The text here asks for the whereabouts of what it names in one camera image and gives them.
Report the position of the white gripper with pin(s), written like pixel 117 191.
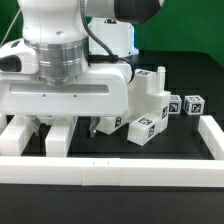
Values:
pixel 60 80

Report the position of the white chair seat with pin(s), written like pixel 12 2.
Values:
pixel 147 94

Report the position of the white chair back frame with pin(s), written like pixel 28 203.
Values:
pixel 16 135

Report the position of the white U-shaped fence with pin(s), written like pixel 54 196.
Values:
pixel 120 172

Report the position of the white tagged cube left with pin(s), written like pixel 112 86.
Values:
pixel 175 104

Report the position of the white tagged cube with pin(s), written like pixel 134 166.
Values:
pixel 175 104
pixel 194 105

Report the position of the white tagged cube right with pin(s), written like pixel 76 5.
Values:
pixel 194 105

